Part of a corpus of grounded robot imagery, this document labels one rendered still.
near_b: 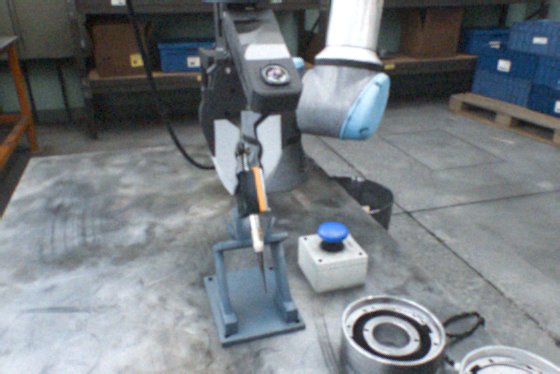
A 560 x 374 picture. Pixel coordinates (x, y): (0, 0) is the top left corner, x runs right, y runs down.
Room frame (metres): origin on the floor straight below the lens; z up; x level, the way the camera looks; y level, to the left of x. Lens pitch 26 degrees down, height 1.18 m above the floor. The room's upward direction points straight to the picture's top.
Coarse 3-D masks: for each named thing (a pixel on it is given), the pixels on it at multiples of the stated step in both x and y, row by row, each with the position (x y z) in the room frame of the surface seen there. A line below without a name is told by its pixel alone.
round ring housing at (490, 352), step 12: (480, 348) 0.35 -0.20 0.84; (492, 348) 0.35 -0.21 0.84; (504, 348) 0.35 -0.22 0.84; (516, 348) 0.35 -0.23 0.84; (468, 360) 0.34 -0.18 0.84; (480, 360) 0.35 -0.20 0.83; (492, 360) 0.35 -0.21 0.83; (504, 360) 0.35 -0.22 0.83; (516, 360) 0.35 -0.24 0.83; (528, 360) 0.34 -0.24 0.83; (540, 360) 0.34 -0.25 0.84; (468, 372) 0.33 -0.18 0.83; (540, 372) 0.33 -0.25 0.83; (552, 372) 0.33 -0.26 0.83
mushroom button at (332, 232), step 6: (330, 222) 0.55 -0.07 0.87; (324, 228) 0.53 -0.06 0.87; (330, 228) 0.53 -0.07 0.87; (336, 228) 0.53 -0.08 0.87; (342, 228) 0.53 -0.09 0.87; (318, 234) 0.53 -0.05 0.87; (324, 234) 0.52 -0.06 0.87; (330, 234) 0.52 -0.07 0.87; (336, 234) 0.52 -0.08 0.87; (342, 234) 0.52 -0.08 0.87; (330, 240) 0.51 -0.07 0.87; (336, 240) 0.51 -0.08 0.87; (342, 240) 0.51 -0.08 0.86
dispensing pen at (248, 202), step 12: (240, 144) 0.49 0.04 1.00; (240, 156) 0.49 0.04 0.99; (240, 180) 0.45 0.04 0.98; (252, 180) 0.46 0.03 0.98; (240, 192) 0.45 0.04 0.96; (252, 192) 0.45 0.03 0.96; (240, 204) 0.46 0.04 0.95; (252, 204) 0.44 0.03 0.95; (240, 216) 0.45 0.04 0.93; (252, 216) 0.45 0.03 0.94; (252, 228) 0.44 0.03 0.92; (252, 240) 0.44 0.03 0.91; (264, 276) 0.42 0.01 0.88
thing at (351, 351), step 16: (352, 304) 0.42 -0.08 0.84; (368, 304) 0.43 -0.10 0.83; (384, 304) 0.43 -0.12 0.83; (400, 304) 0.43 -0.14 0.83; (416, 304) 0.42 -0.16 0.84; (352, 320) 0.40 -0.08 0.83; (384, 320) 0.40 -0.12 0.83; (400, 320) 0.40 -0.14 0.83; (432, 320) 0.40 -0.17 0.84; (368, 336) 0.38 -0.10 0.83; (384, 336) 0.40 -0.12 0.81; (400, 336) 0.40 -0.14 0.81; (416, 336) 0.38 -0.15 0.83; (432, 336) 0.38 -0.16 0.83; (352, 352) 0.35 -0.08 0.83; (384, 352) 0.36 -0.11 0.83; (400, 352) 0.36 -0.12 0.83; (432, 352) 0.36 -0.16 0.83; (352, 368) 0.36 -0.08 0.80; (368, 368) 0.34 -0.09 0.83; (384, 368) 0.33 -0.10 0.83; (400, 368) 0.33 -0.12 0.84; (416, 368) 0.33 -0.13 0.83; (432, 368) 0.34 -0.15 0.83
